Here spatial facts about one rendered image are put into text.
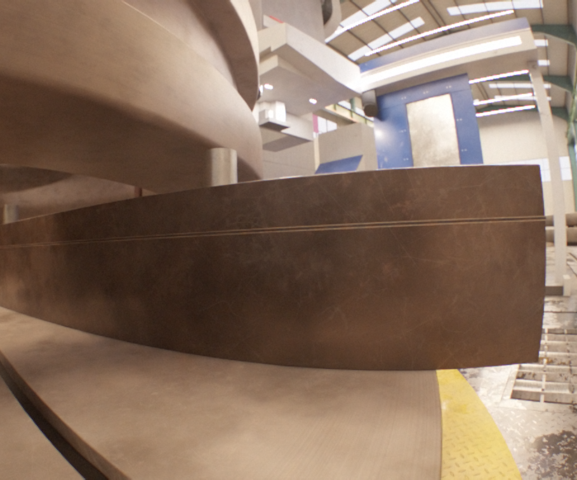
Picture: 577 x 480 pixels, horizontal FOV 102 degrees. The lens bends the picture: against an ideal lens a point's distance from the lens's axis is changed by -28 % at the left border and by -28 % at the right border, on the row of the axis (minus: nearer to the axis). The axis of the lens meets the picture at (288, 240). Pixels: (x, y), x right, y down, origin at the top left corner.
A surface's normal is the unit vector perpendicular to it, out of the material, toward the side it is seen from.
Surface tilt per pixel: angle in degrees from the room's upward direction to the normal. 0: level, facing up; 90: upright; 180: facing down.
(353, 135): 90
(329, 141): 90
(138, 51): 90
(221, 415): 0
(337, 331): 90
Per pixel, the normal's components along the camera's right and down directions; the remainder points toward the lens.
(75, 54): 0.90, -0.04
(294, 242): -0.32, 0.02
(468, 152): -0.70, 0.04
